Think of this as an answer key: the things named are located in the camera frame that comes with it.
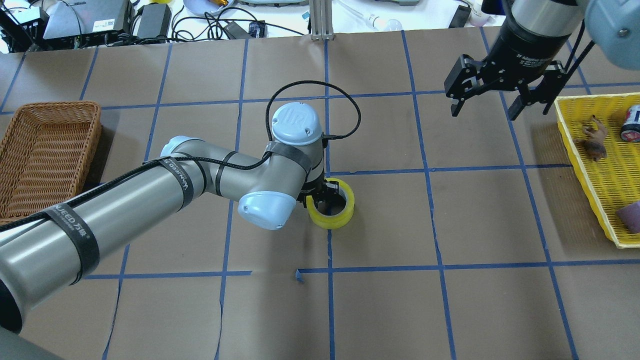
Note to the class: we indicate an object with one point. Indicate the toy lion figure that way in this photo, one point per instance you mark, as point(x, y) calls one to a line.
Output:
point(594, 142)

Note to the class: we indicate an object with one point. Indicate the black power adapter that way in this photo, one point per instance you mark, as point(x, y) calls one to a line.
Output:
point(153, 21)

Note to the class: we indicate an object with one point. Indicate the white purple cup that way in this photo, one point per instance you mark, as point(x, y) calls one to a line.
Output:
point(478, 18)

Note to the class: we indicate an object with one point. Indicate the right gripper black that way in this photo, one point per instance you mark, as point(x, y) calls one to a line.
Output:
point(526, 56)

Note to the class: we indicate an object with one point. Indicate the light bulb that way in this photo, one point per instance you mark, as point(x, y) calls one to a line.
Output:
point(374, 21)

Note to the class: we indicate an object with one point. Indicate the brown wicker basket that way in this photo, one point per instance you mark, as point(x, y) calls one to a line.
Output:
point(46, 154)

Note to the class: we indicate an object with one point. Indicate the small blue labelled bottle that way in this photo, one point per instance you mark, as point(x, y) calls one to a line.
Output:
point(630, 129)

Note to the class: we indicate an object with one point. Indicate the yellow tape roll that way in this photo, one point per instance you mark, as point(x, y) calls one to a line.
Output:
point(335, 213)

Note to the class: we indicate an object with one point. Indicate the black computer box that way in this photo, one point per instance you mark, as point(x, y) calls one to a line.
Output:
point(88, 19)

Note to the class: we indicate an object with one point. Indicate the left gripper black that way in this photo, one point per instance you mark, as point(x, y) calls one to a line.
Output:
point(317, 189)

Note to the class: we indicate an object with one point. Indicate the purple sponge block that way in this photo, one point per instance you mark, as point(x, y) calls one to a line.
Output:
point(630, 216)

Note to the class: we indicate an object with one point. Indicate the blue plate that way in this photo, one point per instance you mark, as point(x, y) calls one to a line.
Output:
point(200, 7)

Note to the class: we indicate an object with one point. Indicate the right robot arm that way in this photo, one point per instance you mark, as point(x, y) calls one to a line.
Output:
point(612, 25)

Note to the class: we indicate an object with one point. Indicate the yellow plastic basket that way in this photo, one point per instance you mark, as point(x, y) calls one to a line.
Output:
point(611, 183)

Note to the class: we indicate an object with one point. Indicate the aluminium frame post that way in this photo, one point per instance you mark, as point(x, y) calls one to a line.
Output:
point(321, 20)

